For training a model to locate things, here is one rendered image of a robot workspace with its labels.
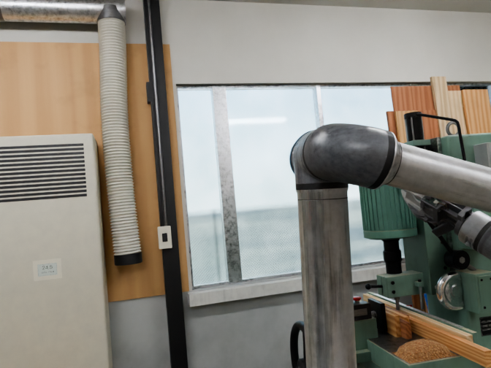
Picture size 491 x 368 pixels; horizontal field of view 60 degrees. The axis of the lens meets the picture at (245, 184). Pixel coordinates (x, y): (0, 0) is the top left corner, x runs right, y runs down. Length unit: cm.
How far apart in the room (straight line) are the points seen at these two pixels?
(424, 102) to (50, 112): 251
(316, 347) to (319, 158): 40
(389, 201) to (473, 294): 37
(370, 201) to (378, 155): 69
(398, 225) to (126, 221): 152
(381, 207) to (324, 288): 58
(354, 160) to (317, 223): 18
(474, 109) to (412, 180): 274
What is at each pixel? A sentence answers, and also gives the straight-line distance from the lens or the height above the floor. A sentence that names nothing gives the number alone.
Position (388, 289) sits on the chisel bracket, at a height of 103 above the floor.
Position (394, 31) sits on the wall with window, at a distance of 348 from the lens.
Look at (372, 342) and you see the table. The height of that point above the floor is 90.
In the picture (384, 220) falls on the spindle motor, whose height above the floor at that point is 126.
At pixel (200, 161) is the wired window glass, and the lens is 276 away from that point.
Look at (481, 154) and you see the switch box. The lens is 157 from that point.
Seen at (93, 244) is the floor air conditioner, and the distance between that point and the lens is 234.
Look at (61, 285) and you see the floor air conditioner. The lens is 238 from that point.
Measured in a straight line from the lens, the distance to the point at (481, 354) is 127.
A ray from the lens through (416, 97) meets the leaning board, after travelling 334.
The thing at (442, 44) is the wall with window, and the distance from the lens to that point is 369.
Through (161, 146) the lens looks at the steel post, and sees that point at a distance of 257.
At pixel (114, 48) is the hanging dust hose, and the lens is 264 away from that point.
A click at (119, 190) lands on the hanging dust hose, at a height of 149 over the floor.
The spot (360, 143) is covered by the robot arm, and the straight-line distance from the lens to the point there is 79.
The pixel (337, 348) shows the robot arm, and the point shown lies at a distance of 97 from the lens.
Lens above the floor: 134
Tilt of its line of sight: 3 degrees up
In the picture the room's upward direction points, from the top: 5 degrees counter-clockwise
